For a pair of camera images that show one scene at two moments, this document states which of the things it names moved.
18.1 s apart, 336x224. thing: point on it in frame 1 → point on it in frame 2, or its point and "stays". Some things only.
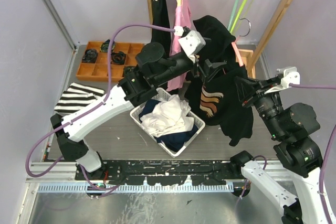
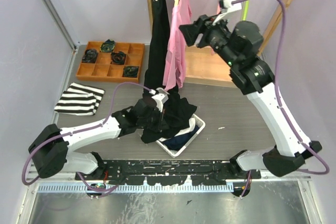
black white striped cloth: x=75 y=97 stays
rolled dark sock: x=104 y=46 stays
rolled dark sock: x=90 y=56 stays
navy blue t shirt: x=172 y=142 stays
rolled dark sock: x=118 y=57 stays
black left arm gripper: x=210 y=69 → x=156 y=128
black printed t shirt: x=160 y=18 stays
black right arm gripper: x=247 y=89 → x=191 y=31
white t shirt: x=168 y=117 → x=191 y=128
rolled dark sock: x=129 y=70 stays
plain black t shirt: x=216 y=97 → x=177 y=112
